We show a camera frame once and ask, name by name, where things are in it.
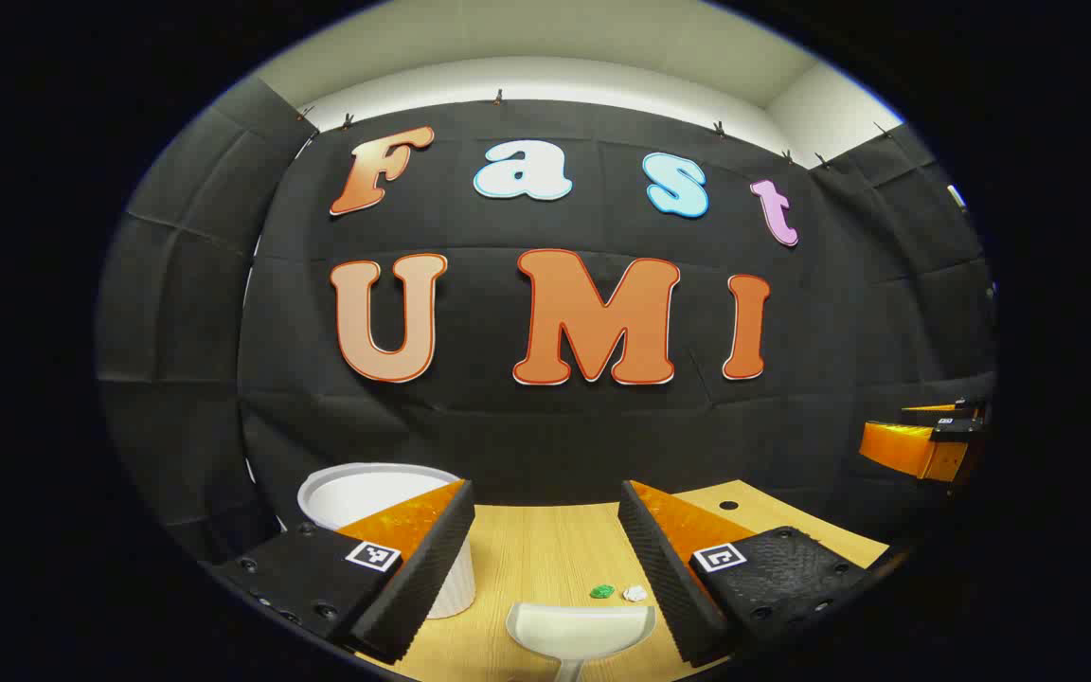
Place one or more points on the white ribbed garbage bin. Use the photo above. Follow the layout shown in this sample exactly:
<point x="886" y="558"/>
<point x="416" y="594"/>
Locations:
<point x="356" y="493"/>

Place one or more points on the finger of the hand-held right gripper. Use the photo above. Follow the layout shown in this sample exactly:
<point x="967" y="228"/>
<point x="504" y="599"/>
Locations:
<point x="901" y="447"/>
<point x="943" y="408"/>

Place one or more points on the green paper scrap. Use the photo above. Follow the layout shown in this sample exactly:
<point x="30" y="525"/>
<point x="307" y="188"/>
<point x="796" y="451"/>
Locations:
<point x="602" y="592"/>

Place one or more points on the white paper scrap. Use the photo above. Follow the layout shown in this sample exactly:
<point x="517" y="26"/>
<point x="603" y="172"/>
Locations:
<point x="634" y="594"/>

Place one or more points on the black backdrop cloth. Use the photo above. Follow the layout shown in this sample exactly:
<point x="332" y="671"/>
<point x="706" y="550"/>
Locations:
<point x="508" y="426"/>

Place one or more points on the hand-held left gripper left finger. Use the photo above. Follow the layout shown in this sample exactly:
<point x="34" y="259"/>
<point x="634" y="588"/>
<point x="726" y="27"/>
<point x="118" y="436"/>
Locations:
<point x="422" y="578"/>

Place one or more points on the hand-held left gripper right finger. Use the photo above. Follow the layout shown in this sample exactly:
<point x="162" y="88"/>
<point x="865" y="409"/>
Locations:
<point x="664" y="578"/>

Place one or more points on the grey plastic dustpan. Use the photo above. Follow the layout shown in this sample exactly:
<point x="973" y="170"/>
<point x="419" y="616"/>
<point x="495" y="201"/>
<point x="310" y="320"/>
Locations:
<point x="583" y="630"/>

